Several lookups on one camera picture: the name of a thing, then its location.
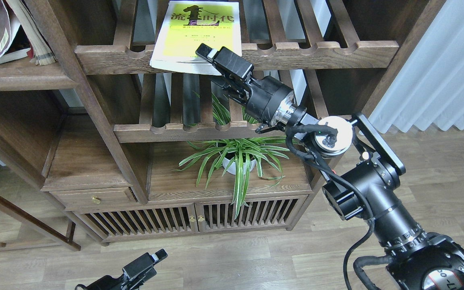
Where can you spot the white pleated curtain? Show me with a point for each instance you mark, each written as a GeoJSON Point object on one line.
{"type": "Point", "coordinates": [429, 89]}

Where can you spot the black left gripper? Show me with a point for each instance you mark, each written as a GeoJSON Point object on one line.
{"type": "Point", "coordinates": [135, 274]}

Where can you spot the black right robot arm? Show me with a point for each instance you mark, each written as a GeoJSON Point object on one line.
{"type": "Point", "coordinates": [362, 173]}

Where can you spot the yellow green cover book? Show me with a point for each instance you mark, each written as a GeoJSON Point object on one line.
{"type": "Point", "coordinates": [188, 24]}

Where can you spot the green spider plant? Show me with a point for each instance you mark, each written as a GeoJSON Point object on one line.
{"type": "Point", "coordinates": [241, 155]}

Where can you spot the dark maroon cover book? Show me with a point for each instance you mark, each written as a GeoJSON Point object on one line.
{"type": "Point", "coordinates": [41, 53]}

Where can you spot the right slatted cabinet door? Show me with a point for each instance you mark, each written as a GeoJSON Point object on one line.
{"type": "Point", "coordinates": [258, 213]}

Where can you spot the wooden drawer with brass knob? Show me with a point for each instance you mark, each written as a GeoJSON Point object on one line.
{"type": "Point", "coordinates": [95, 198]}

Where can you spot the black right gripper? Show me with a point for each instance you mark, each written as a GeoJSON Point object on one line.
{"type": "Point", "coordinates": [267, 100]}

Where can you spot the dark wooden bookshelf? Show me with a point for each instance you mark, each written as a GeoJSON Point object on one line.
{"type": "Point", "coordinates": [100, 117]}

